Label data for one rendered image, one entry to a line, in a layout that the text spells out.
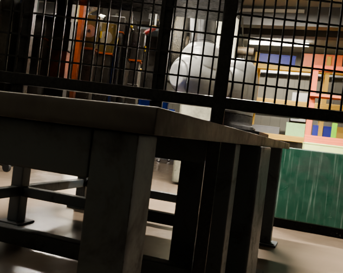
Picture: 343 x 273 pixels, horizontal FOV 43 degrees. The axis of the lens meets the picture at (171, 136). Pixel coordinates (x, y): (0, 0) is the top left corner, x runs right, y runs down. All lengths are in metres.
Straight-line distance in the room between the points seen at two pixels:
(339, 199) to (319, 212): 0.18
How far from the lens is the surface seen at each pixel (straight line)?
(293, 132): 7.87
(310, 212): 3.73
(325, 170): 3.70
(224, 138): 1.02
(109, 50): 1.77
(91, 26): 1.62
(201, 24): 1.67
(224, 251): 1.46
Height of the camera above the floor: 0.66
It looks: level
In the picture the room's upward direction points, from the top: 7 degrees clockwise
